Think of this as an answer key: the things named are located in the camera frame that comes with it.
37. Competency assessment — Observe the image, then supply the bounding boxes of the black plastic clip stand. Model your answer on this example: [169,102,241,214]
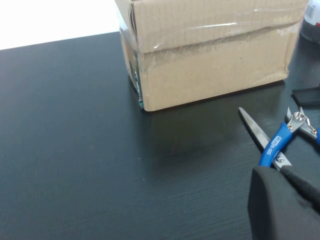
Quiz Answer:
[291,86,320,107]

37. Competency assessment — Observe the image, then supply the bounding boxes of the black mesh pen holder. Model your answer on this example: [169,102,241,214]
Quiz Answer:
[298,0,320,46]

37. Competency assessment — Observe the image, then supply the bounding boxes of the blue-handled cutting pliers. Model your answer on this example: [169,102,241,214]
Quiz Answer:
[257,106,320,168]

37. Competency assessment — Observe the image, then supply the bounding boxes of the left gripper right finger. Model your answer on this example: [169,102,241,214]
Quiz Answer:
[279,164,320,214]

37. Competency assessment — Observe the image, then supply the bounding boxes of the open brown cardboard box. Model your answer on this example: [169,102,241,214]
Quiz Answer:
[114,0,308,113]

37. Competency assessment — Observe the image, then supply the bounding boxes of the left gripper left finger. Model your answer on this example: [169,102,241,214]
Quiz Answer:
[246,164,320,240]

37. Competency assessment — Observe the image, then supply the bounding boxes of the red-handled scissors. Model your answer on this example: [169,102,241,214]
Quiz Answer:
[238,106,293,172]

